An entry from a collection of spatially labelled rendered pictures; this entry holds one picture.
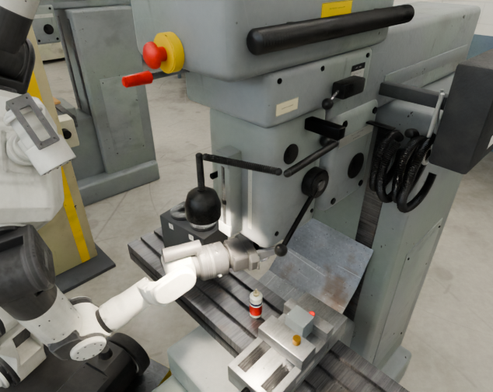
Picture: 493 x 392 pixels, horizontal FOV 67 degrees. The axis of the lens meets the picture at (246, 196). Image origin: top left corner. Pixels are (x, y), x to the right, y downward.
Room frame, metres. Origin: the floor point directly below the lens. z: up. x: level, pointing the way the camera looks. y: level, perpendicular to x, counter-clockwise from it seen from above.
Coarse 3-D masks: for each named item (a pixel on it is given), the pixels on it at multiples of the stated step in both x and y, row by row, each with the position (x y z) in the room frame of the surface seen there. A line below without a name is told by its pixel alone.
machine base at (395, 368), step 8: (400, 352) 1.15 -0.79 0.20; (408, 352) 1.15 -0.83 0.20; (392, 360) 1.11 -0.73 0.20; (400, 360) 1.11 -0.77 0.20; (408, 360) 1.12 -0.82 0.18; (384, 368) 1.06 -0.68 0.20; (392, 368) 1.06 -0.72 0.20; (400, 368) 1.07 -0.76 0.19; (392, 376) 1.02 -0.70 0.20; (400, 376) 1.09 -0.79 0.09
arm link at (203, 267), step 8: (168, 248) 0.69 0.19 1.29; (176, 248) 0.69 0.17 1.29; (184, 248) 0.69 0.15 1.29; (192, 248) 0.69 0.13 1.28; (200, 248) 0.70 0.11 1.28; (168, 256) 0.67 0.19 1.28; (176, 256) 0.68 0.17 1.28; (184, 256) 0.68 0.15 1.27; (192, 256) 0.70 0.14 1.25; (200, 256) 0.69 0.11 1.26; (208, 256) 0.69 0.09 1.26; (168, 264) 0.68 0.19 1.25; (176, 264) 0.67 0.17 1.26; (184, 264) 0.66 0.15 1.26; (192, 264) 0.67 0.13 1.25; (200, 264) 0.68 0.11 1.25; (208, 264) 0.68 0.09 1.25; (168, 272) 0.65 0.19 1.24; (200, 272) 0.67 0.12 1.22; (208, 272) 0.67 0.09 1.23
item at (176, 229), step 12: (180, 204) 1.12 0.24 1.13; (168, 216) 1.06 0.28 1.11; (180, 216) 1.04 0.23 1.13; (168, 228) 1.05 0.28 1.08; (180, 228) 1.00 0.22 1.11; (192, 228) 0.99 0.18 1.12; (204, 228) 0.98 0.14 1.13; (216, 228) 1.00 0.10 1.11; (168, 240) 1.05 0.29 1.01; (180, 240) 1.01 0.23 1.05; (192, 240) 0.97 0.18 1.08; (204, 240) 0.94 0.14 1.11; (216, 240) 0.98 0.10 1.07
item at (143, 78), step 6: (138, 72) 0.68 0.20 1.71; (144, 72) 0.69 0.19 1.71; (150, 72) 0.69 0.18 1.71; (156, 72) 0.71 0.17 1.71; (162, 72) 0.71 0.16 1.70; (174, 72) 0.73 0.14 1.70; (180, 72) 0.74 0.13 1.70; (126, 78) 0.66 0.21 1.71; (132, 78) 0.66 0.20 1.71; (138, 78) 0.67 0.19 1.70; (144, 78) 0.68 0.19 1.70; (150, 78) 0.68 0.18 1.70; (156, 78) 0.70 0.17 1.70; (126, 84) 0.66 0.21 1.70; (132, 84) 0.66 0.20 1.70; (138, 84) 0.67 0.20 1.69; (144, 84) 0.68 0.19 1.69
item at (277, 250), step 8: (312, 168) 0.73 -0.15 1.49; (320, 168) 0.74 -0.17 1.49; (304, 176) 0.72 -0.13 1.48; (312, 176) 0.71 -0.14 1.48; (320, 176) 0.71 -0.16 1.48; (328, 176) 0.74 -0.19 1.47; (304, 184) 0.71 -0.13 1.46; (312, 184) 0.70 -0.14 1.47; (320, 184) 0.71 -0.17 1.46; (304, 192) 0.71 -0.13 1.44; (312, 192) 0.69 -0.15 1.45; (320, 192) 0.72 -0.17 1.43; (312, 200) 0.70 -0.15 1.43; (304, 208) 0.68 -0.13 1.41; (296, 224) 0.66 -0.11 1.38; (288, 232) 0.66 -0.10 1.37; (288, 240) 0.64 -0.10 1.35; (280, 248) 0.63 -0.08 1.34; (280, 256) 0.62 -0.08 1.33
